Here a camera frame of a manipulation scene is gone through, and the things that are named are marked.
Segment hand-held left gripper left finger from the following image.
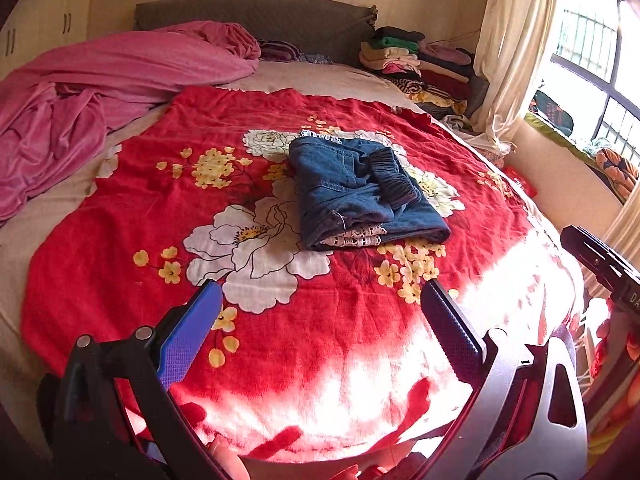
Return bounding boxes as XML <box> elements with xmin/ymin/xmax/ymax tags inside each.
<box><xmin>37</xmin><ymin>280</ymin><xmax>226</xmax><ymax>480</ymax></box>

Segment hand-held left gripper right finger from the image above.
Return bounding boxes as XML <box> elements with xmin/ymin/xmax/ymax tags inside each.
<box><xmin>420</xmin><ymin>280</ymin><xmax>588</xmax><ymax>480</ymax></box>

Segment blue denim pants with lace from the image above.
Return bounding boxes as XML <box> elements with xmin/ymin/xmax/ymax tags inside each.
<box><xmin>289</xmin><ymin>130</ymin><xmax>452</xmax><ymax>252</ymax></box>

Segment person's right hand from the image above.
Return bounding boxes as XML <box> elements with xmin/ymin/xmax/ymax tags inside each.
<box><xmin>590</xmin><ymin>317</ymin><xmax>618</xmax><ymax>381</ymax></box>

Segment orange patterned cushion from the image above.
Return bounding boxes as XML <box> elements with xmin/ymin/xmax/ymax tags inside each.
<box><xmin>595</xmin><ymin>147</ymin><xmax>640</xmax><ymax>196</ymax></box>

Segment red plastic bag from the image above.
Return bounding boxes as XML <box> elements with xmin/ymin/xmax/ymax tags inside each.
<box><xmin>502</xmin><ymin>165</ymin><xmax>538</xmax><ymax>201</ymax></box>

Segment red floral blanket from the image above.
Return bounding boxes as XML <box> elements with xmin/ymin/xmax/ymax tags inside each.
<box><xmin>20</xmin><ymin>86</ymin><xmax>586</xmax><ymax>463</ymax></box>

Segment window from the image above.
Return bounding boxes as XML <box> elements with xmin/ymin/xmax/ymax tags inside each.
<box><xmin>550</xmin><ymin>0</ymin><xmax>640</xmax><ymax>166</ymax></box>

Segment cream curtain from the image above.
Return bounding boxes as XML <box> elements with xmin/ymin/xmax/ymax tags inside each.
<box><xmin>472</xmin><ymin>0</ymin><xmax>563</xmax><ymax>148</ymax></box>

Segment pink blanket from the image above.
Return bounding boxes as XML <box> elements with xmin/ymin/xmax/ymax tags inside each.
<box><xmin>0</xmin><ymin>21</ymin><xmax>262</xmax><ymax>223</ymax></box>

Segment pile of folded clothes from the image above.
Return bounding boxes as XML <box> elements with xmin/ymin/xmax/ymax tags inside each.
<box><xmin>360</xmin><ymin>25</ymin><xmax>491</xmax><ymax>121</ymax></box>

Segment bed with white sheet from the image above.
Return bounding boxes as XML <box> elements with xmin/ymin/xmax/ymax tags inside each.
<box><xmin>0</xmin><ymin>57</ymin><xmax>586</xmax><ymax>411</ymax></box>

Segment striped pillow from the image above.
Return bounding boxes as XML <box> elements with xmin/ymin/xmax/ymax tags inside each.
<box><xmin>257</xmin><ymin>39</ymin><xmax>306</xmax><ymax>63</ymax></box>

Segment grey padded headboard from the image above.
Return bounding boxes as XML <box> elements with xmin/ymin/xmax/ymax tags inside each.
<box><xmin>134</xmin><ymin>0</ymin><xmax>378</xmax><ymax>68</ymax></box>

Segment cream wardrobe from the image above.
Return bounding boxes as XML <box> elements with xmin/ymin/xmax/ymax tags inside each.
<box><xmin>0</xmin><ymin>0</ymin><xmax>93</xmax><ymax>78</ymax></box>

